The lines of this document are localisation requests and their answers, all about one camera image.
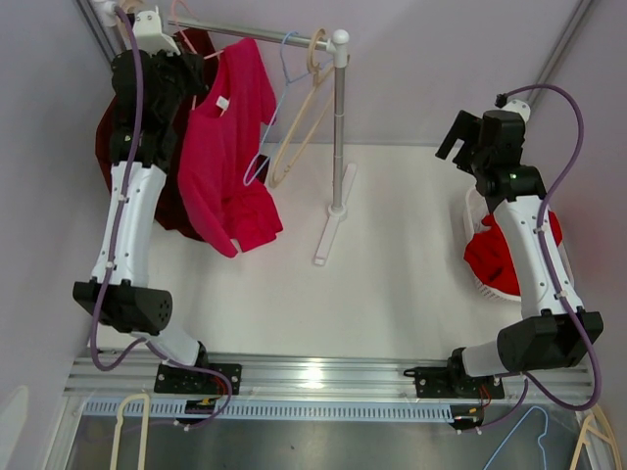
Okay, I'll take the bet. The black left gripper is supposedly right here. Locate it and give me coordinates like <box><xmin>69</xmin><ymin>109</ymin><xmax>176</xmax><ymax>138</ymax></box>
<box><xmin>146</xmin><ymin>36</ymin><xmax>208</xmax><ymax>122</ymax></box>

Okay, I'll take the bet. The pink thin hanger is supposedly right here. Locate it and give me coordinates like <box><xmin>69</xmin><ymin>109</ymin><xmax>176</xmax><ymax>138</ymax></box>
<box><xmin>170</xmin><ymin>0</ymin><xmax>222</xmax><ymax>110</ymax></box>

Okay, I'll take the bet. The magenta pink t shirt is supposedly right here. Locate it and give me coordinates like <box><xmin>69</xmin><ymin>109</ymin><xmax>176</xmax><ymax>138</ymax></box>
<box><xmin>177</xmin><ymin>38</ymin><xmax>283</xmax><ymax>259</ymax></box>

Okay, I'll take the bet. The light blue thin hanger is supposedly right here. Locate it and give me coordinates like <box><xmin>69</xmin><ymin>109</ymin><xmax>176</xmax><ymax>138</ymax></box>
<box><xmin>242</xmin><ymin>30</ymin><xmax>308</xmax><ymax>187</ymax></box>

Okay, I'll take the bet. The red t shirt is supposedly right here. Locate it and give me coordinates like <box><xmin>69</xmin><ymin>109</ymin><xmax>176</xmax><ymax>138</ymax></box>
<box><xmin>463</xmin><ymin>210</ymin><xmax>563</xmax><ymax>296</ymax></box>

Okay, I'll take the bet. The beige wooden hanger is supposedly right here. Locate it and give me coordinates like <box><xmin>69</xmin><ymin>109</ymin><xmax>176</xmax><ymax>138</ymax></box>
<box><xmin>267</xmin><ymin>28</ymin><xmax>350</xmax><ymax>189</ymax></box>

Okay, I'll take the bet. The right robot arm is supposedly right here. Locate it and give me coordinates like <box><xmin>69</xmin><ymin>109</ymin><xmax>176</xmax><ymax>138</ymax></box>
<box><xmin>436</xmin><ymin>110</ymin><xmax>603</xmax><ymax>397</ymax></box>

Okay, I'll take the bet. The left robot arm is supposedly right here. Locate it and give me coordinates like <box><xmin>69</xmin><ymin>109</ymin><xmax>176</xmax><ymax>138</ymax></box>
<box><xmin>72</xmin><ymin>51</ymin><xmax>212</xmax><ymax>393</ymax></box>

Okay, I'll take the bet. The beige hanger on rack left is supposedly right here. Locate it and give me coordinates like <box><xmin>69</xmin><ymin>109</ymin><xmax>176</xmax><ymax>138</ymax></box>
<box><xmin>119</xmin><ymin>0</ymin><xmax>144</xmax><ymax>14</ymax></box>

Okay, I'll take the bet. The dark maroon t shirt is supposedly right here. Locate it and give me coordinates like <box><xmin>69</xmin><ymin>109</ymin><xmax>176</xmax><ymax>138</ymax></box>
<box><xmin>95</xmin><ymin>35</ymin><xmax>203</xmax><ymax>242</ymax></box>

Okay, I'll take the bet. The blue hanger bottom right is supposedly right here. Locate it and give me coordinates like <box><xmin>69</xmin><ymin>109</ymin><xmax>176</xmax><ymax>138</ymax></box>
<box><xmin>484</xmin><ymin>405</ymin><xmax>564</xmax><ymax>470</ymax></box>

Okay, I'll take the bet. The beige hanger bottom left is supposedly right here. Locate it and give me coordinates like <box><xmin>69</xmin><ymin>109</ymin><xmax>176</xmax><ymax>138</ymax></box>
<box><xmin>108</xmin><ymin>394</ymin><xmax>152</xmax><ymax>470</ymax></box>

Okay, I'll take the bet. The beige hanger bottom right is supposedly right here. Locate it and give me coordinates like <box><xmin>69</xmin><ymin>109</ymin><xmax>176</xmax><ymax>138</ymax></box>
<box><xmin>569</xmin><ymin>405</ymin><xmax>623</xmax><ymax>470</ymax></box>

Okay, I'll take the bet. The white perforated plastic basket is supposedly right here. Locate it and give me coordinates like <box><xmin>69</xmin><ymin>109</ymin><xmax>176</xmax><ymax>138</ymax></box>
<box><xmin>462</xmin><ymin>185</ymin><xmax>572</xmax><ymax>303</ymax></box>

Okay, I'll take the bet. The silver clothes rack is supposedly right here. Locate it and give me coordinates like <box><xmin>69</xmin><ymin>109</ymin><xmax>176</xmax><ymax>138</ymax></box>
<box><xmin>90</xmin><ymin>0</ymin><xmax>359</xmax><ymax>268</ymax></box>

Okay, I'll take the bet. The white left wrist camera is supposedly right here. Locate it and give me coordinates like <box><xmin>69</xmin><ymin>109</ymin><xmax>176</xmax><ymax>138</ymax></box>
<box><xmin>132</xmin><ymin>7</ymin><xmax>181</xmax><ymax>55</ymax></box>

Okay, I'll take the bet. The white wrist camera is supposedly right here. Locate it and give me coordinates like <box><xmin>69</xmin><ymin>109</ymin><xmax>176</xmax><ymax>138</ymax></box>
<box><xmin>495</xmin><ymin>94</ymin><xmax>531</xmax><ymax>123</ymax></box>
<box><xmin>132</xmin><ymin>7</ymin><xmax>181</xmax><ymax>55</ymax></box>

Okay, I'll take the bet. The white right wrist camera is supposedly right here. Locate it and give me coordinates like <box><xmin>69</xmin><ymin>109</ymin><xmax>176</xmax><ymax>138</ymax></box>
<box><xmin>495</xmin><ymin>94</ymin><xmax>531</xmax><ymax>123</ymax></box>

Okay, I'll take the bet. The aluminium corner frame post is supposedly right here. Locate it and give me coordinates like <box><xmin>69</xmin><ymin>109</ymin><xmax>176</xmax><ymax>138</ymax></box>
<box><xmin>534</xmin><ymin>0</ymin><xmax>599</xmax><ymax>84</ymax></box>

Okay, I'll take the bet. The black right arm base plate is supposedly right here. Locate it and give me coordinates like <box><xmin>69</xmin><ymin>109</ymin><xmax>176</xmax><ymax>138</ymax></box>
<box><xmin>403</xmin><ymin>366</ymin><xmax>506</xmax><ymax>400</ymax></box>

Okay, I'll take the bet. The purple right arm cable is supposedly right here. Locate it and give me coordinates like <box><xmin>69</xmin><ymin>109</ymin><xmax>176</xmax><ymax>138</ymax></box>
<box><xmin>455</xmin><ymin>83</ymin><xmax>603</xmax><ymax>435</ymax></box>

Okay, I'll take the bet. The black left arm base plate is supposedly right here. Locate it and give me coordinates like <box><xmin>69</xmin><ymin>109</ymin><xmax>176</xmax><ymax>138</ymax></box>
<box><xmin>154</xmin><ymin>363</ymin><xmax>243</xmax><ymax>396</ymax></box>

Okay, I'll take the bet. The aluminium frame rail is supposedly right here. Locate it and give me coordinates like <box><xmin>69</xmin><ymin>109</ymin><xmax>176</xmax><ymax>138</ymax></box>
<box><xmin>63</xmin><ymin>354</ymin><xmax>594</xmax><ymax>400</ymax></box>

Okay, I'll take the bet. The white slotted cable duct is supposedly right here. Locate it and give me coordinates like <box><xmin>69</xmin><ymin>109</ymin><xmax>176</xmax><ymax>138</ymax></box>
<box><xmin>82</xmin><ymin>399</ymin><xmax>455</xmax><ymax>423</ymax></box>

